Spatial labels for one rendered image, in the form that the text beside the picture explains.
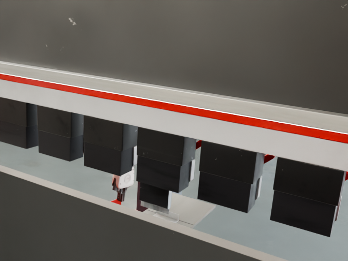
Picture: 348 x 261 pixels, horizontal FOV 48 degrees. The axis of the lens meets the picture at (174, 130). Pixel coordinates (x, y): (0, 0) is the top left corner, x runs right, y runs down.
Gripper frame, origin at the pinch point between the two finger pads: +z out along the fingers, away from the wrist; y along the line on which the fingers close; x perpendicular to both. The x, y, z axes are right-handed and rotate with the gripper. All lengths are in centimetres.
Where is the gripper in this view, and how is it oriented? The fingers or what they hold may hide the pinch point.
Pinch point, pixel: (120, 196)
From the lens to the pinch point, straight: 183.1
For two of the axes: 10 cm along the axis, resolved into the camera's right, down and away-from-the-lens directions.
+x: -7.9, -2.1, 5.8
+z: -1.2, 9.7, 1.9
